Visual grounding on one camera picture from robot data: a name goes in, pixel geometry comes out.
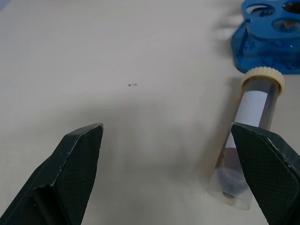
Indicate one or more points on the blue tube rack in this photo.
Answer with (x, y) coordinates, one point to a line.
(264, 39)

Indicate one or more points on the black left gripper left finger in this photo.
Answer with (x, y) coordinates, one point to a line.
(70, 173)

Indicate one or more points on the clear tube with cream cap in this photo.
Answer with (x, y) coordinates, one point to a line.
(252, 105)

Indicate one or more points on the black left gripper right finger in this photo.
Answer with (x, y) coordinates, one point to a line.
(269, 173)

